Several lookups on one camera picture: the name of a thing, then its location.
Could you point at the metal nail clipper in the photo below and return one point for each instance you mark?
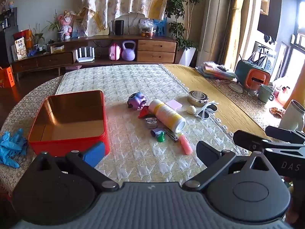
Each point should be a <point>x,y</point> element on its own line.
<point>172,135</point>

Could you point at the purple small block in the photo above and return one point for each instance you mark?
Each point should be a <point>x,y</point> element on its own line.
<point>156,132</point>

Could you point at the white yellow bottle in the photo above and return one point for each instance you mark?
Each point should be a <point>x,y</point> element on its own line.
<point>168,115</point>

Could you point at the red tin box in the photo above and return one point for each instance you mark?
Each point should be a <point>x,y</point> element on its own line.
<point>59,145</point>

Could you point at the potted tree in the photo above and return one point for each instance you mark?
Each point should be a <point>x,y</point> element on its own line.
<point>187,54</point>

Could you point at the white tall cup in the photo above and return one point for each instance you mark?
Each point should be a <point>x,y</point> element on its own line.
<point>292,115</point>

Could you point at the printed snack bag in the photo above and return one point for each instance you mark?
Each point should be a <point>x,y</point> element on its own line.
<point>21,49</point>

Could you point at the orange paper bag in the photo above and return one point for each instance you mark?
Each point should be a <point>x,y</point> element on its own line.
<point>7,77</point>

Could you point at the small green plant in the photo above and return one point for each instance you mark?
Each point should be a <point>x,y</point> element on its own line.
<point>37,39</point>

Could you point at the green mug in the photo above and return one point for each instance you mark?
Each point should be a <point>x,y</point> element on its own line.
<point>264,94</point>

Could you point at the beige lace tablecloth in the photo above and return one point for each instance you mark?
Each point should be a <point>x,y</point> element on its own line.
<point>23,105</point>

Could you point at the white router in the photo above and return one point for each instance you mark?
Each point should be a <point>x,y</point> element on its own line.
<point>85,57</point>

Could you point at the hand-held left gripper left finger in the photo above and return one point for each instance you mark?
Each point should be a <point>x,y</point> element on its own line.
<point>94,152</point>

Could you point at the framed picture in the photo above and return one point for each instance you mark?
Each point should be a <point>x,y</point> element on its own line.
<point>78,28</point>

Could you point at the white round lid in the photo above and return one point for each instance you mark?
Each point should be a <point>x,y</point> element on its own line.
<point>236,88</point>

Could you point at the pink ridged stick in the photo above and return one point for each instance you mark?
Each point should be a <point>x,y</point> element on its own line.
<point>186,145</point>

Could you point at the red plastic piece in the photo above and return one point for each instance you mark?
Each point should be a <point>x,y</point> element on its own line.
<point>144,112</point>

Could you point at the purple toy figure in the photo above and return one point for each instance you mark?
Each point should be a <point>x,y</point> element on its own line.
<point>137,100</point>

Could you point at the stack of books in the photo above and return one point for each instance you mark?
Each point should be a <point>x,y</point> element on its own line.
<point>216,72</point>

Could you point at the cream ball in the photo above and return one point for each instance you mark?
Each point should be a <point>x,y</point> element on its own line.
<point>191,110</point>

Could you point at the light wooden drawer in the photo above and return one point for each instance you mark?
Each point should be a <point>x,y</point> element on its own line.
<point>156,45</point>
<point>154,57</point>

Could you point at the clear plastic bag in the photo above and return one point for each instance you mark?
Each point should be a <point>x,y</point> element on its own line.
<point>146,27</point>

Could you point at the pale round board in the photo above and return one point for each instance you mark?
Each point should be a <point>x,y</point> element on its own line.
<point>132,23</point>

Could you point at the black speaker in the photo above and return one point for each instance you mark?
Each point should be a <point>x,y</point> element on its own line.
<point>119,27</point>

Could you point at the grey tape measure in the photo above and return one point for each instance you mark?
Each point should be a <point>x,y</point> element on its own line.
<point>150,122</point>

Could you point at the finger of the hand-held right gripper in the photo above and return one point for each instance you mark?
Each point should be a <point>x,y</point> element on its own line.
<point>247,140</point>
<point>283,133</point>

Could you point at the cream quilted mat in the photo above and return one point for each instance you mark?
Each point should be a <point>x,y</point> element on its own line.
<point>124,78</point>

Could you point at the pink plush doll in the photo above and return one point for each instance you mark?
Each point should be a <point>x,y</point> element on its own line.
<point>66,23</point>

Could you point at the blue photo card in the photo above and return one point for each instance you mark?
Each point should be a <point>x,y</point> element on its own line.
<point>160,27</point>

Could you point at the plant in patterned pot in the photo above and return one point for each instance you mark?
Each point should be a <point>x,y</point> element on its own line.
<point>61,35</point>

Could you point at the purple kettlebell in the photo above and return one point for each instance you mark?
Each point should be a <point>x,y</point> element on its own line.
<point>128,52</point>

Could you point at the white tower air conditioner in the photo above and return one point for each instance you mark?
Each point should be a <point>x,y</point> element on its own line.
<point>214,23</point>

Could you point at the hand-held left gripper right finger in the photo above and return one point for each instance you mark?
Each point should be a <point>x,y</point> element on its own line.
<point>207,153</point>

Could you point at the red gift box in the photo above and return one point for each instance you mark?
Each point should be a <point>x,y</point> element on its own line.
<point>28,37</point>

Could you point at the wooden media cabinet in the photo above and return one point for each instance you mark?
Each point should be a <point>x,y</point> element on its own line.
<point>54,60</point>

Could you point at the pink sticky note pad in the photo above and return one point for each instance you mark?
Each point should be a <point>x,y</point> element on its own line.
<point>175,104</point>

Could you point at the blue small toy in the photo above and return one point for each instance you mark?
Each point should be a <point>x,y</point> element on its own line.
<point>32,53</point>

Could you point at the pink small case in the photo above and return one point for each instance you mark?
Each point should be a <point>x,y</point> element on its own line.
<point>114,52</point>

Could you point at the yellow window curtain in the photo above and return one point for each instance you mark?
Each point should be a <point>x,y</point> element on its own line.
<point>234,16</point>

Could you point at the small white yellow box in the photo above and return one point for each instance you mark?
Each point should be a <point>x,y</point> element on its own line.
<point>57,49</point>

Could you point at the white sunglasses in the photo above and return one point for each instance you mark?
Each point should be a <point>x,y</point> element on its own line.
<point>205,112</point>

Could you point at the blue rubber gloves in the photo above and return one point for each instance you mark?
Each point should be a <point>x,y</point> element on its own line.
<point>10,145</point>

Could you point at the yellow tablecloth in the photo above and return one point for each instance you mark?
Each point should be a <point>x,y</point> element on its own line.
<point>214,93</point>

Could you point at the green game piece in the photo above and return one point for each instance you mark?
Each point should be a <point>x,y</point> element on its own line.
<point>161,138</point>

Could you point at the steel bowl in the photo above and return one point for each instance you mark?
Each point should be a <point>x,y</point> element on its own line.
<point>197,97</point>

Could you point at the teal orange tissue box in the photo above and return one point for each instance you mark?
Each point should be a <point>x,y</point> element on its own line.
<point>247,72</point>

